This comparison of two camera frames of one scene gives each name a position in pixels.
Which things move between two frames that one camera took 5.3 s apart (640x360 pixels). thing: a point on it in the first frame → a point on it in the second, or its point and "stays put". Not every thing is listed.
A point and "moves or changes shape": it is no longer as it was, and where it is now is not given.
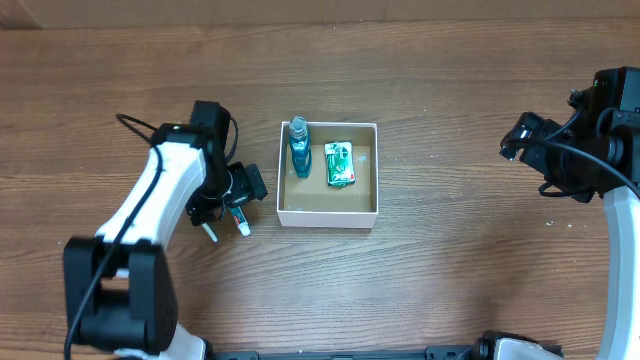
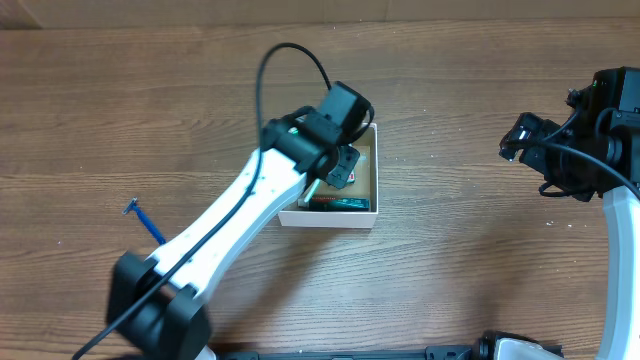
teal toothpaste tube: [241, 221] moves or changes shape
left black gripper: [247, 187] → [340, 174]
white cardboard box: [311, 201] stays put
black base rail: [485, 352] stays put
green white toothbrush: [210, 232] moves or changes shape
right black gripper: [537, 159] stays put
